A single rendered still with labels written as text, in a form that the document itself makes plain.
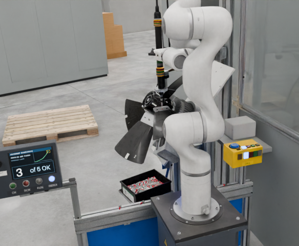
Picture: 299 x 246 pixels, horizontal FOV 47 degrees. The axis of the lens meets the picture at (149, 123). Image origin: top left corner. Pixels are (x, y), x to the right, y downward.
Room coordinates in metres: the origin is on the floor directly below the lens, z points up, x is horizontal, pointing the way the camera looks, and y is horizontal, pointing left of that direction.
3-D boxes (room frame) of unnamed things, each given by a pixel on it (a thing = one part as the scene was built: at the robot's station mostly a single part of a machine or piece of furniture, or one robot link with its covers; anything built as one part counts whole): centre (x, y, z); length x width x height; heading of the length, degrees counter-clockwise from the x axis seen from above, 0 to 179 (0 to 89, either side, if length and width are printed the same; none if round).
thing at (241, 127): (2.13, -0.59, 0.92); 0.17 x 0.16 x 0.11; 104
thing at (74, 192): (1.33, 0.35, 0.96); 0.03 x 0.03 x 0.20; 14
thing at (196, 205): (1.21, -0.17, 1.04); 0.19 x 0.19 x 0.18
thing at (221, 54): (2.28, -0.48, 1.39); 0.10 x 0.07 x 0.09; 139
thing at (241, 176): (1.53, -0.45, 0.92); 0.03 x 0.03 x 0.12; 14
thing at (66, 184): (1.30, 0.45, 1.04); 0.24 x 0.03 x 0.03; 104
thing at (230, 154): (1.53, -0.45, 1.02); 0.16 x 0.10 x 0.11; 104
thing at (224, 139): (2.05, -0.58, 0.85); 0.36 x 0.24 x 0.03; 14
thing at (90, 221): (1.43, -0.06, 0.82); 0.90 x 0.04 x 0.08; 104
